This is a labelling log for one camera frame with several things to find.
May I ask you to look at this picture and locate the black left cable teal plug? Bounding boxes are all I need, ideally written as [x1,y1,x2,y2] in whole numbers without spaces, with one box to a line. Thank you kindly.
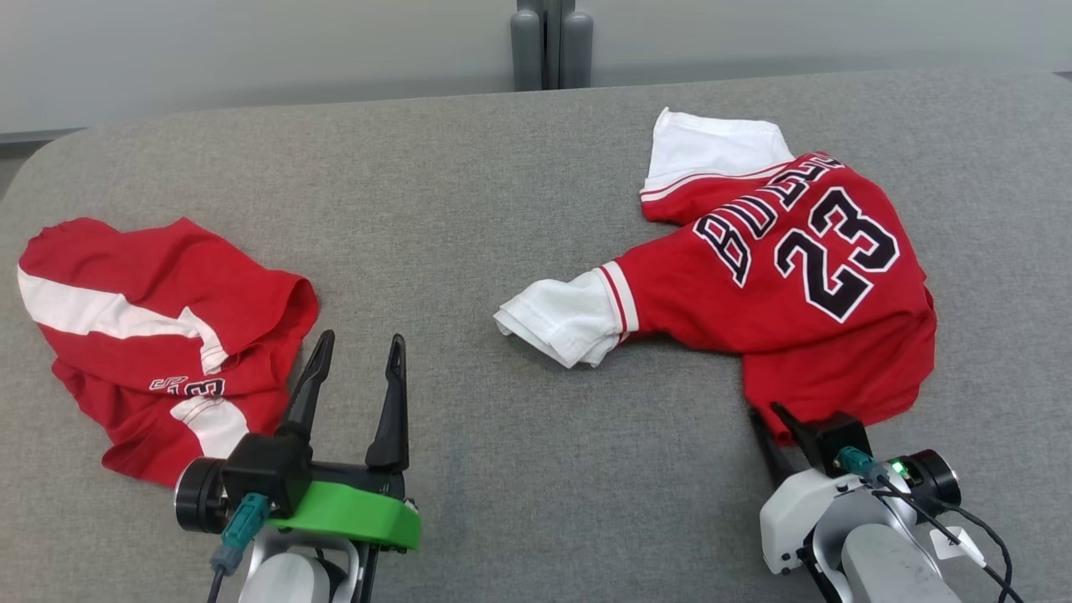
[205,492,271,603]

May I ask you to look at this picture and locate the red shorts with white stripes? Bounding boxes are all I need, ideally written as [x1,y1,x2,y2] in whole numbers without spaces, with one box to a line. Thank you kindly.
[17,217,320,489]

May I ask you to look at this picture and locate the grey background post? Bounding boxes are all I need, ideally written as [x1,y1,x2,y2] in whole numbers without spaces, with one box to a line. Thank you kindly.
[510,0,595,92]

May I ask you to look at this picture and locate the red number 23 jersey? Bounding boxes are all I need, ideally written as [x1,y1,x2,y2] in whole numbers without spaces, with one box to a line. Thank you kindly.
[493,106,938,446]

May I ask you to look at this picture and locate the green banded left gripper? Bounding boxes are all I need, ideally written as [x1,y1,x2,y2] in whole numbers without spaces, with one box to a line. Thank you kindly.
[268,329,422,552]

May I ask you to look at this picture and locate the white tag on right cable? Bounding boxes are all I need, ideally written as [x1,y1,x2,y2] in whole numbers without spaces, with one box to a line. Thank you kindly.
[930,525,989,570]

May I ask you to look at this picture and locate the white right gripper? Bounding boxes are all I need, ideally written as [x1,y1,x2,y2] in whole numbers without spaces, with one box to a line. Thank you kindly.
[748,402,915,579]

